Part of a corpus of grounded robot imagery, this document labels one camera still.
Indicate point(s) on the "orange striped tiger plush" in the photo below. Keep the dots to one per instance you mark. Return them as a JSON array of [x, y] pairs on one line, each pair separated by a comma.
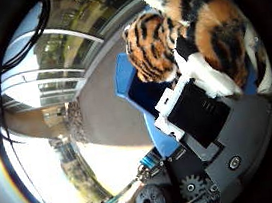
[[213, 27]]

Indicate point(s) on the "blue plastic container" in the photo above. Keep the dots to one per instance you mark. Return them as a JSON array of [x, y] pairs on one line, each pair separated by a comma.
[[157, 139]]

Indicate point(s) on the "striped blue white cloth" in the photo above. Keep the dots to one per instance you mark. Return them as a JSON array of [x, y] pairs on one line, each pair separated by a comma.
[[149, 161]]

